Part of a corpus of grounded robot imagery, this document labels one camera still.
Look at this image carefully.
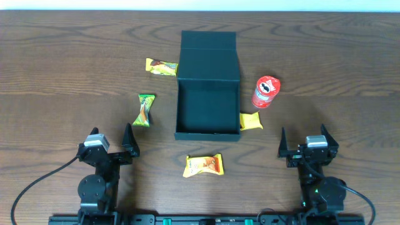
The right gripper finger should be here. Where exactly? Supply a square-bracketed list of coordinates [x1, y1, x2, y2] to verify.
[278, 128, 288, 158]
[321, 124, 339, 149]

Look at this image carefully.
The green orange snack packet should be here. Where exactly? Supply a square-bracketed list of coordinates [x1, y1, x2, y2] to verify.
[132, 94, 156, 128]

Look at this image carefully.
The red chips can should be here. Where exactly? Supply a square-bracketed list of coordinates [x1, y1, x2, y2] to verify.
[252, 76, 281, 108]

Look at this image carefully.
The yellow brown snack packet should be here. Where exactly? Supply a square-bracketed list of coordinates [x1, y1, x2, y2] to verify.
[146, 58, 178, 76]

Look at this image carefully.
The dark green box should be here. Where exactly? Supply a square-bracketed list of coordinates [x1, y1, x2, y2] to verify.
[174, 31, 241, 142]

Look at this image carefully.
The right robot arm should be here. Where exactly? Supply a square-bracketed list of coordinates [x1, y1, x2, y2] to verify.
[277, 125, 346, 224]

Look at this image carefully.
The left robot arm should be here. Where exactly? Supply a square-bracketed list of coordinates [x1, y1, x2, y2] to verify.
[76, 124, 140, 224]

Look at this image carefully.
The plain yellow snack packet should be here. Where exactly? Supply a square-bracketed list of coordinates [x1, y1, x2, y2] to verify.
[239, 111, 263, 131]

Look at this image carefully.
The yellow orange snack packet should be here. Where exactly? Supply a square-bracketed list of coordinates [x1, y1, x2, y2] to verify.
[182, 153, 224, 178]

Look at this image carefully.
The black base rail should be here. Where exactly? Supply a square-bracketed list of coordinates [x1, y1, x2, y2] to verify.
[48, 213, 365, 225]

